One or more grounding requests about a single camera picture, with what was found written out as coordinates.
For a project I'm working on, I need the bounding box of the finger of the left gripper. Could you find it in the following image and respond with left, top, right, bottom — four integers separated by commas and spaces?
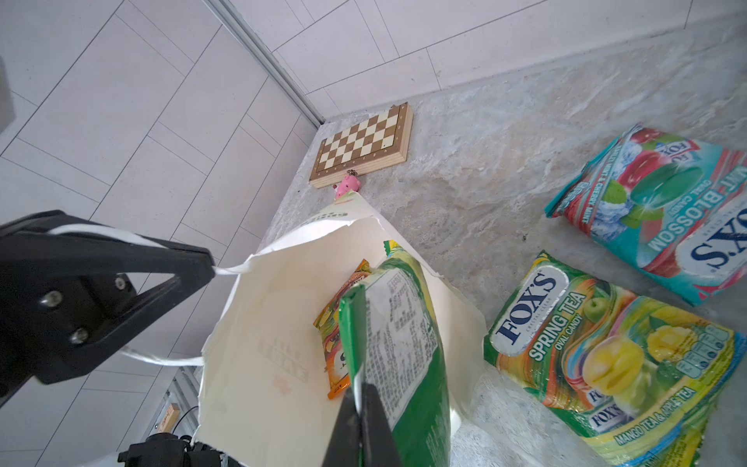
1, 210, 216, 402

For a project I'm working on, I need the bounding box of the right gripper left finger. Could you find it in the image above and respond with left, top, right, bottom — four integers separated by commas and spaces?
322, 402, 361, 467

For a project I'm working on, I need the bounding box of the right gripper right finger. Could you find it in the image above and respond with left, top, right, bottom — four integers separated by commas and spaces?
360, 383, 402, 467

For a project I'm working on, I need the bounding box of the white paper gift bag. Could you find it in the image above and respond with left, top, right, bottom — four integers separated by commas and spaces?
194, 193, 486, 466

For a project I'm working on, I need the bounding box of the orange candy bag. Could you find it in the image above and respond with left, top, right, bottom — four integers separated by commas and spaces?
313, 260, 372, 400

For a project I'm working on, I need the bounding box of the green fruit candy bag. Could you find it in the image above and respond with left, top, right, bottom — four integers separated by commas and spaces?
484, 253, 746, 466

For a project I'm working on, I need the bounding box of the teal mint candy bag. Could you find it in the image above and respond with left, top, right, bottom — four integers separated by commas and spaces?
545, 125, 746, 305

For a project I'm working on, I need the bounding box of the small wooden block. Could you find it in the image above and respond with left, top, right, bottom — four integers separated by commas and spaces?
155, 403, 181, 433

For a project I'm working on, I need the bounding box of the pink pig toy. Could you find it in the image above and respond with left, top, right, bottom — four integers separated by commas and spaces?
334, 169, 361, 200

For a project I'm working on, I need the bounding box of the wooden chessboard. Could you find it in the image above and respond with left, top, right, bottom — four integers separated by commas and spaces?
309, 102, 414, 188

